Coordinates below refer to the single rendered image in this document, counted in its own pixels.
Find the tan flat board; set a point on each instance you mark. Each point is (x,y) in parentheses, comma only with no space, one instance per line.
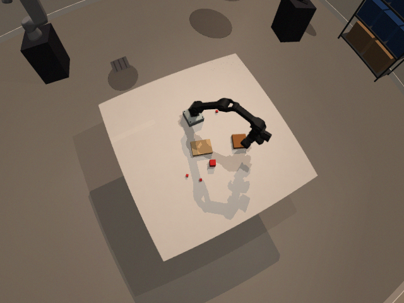
(201,147)

